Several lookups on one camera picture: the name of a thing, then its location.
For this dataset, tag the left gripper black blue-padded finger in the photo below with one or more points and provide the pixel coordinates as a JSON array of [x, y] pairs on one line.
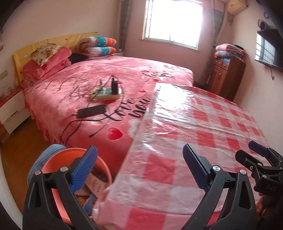
[[40, 208], [228, 202]]

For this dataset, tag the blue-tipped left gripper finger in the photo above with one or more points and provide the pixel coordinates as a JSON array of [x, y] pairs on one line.
[[261, 150]]

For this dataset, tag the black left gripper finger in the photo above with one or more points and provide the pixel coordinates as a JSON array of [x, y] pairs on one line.
[[248, 161]]

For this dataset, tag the orange plastic trash bin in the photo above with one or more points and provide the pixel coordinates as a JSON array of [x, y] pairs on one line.
[[68, 171]]

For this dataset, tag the paper trash in bin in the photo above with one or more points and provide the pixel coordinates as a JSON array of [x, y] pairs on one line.
[[92, 189]]

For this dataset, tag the person's right hand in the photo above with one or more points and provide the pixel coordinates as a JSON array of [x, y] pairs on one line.
[[269, 215]]

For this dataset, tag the blue round stool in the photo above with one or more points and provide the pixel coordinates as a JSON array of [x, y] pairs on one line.
[[43, 158]]

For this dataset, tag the red white checkered plastic cloth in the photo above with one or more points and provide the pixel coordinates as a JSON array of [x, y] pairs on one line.
[[185, 135]]

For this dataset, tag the brown wooden cabinet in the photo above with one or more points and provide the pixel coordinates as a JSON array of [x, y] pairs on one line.
[[226, 76]]

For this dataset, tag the white bedside nightstand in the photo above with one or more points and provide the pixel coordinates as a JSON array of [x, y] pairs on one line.
[[13, 112]]

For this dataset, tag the folded blankets on cabinet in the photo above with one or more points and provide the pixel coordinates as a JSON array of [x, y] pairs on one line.
[[228, 51]]

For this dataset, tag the black phone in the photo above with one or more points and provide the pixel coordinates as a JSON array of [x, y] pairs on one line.
[[91, 111]]

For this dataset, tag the pink bed blanket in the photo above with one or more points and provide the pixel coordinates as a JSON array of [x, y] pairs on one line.
[[99, 103]]

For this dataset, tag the white power strip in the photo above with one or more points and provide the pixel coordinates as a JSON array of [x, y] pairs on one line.
[[104, 94]]

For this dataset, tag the red folded blanket pillows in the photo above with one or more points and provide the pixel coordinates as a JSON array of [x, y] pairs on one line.
[[61, 59]]

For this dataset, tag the black charger plug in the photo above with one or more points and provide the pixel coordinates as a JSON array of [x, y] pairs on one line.
[[114, 87]]

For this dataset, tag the white air conditioner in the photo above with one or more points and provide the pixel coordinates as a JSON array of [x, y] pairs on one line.
[[235, 7]]

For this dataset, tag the window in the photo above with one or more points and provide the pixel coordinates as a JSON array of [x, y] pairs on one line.
[[173, 22]]

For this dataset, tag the floral yellow pillow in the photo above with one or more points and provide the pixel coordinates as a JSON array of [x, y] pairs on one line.
[[45, 52]]

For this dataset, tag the colourful rolled quilt stack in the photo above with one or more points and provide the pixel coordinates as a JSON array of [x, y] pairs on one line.
[[96, 46]]

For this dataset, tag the black wall television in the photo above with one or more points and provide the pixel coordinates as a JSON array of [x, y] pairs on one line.
[[269, 48]]

